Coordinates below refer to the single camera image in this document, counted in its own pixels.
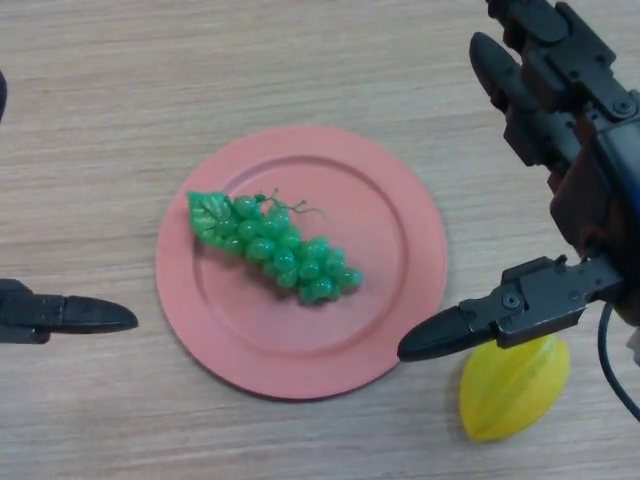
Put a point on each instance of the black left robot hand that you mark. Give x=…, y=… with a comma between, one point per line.
x=75, y=315

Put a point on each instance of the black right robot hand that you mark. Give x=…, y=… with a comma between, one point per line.
x=545, y=295

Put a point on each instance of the green grapes bunch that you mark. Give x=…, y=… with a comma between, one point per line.
x=275, y=245

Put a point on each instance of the pink round plate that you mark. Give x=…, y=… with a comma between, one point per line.
x=360, y=340

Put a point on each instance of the yellow starfruit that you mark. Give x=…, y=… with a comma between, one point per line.
x=510, y=395

